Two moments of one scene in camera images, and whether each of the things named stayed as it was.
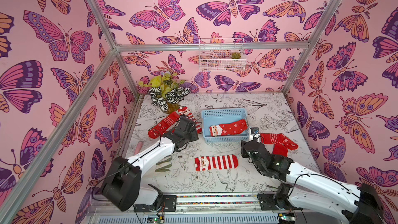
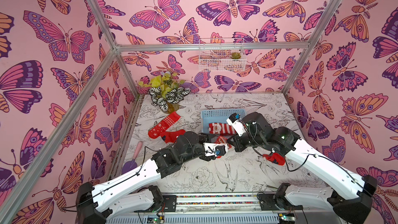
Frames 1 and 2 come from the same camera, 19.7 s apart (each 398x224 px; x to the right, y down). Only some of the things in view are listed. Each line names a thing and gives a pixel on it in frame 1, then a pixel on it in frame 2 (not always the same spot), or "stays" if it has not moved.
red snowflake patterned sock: (157, 130) stays
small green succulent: (236, 55) stays
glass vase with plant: (165, 91) stays
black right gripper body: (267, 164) -> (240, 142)
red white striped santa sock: (184, 111) -> (221, 128)
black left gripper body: (192, 136) -> (203, 138)
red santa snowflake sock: (236, 127) -> (222, 139)
